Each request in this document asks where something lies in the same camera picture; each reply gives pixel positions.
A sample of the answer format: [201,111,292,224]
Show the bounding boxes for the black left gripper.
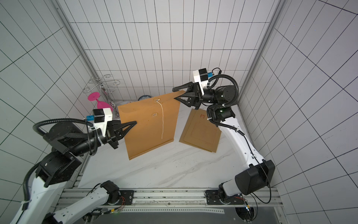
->
[70,119,139,155]

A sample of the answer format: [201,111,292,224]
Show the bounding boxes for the white closure string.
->
[154,98,165,140]

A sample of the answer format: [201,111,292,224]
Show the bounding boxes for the brown kraft file bag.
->
[118,91,185,160]

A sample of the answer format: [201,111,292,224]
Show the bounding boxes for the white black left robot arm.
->
[12,116,136,224]

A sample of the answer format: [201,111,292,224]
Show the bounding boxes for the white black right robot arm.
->
[172,69,276,204]

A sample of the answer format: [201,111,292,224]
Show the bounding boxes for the lower brown kraft file bags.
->
[179,109,222,153]

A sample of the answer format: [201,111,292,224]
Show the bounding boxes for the blue white patterned bowl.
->
[138,95,152,101]

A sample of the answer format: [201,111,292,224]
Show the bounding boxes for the pink plastic wine glass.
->
[87,92,114,112]

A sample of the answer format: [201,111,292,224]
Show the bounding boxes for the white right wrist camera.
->
[193,68,213,95]

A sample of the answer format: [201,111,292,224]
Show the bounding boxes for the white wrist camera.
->
[85,108,113,137]
[193,68,213,95]

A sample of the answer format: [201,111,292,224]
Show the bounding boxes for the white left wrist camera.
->
[85,108,113,137]

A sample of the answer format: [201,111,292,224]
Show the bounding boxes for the silver wire glass rack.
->
[82,74,121,113]

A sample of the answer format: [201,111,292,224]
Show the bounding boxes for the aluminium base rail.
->
[55,187,283,215]

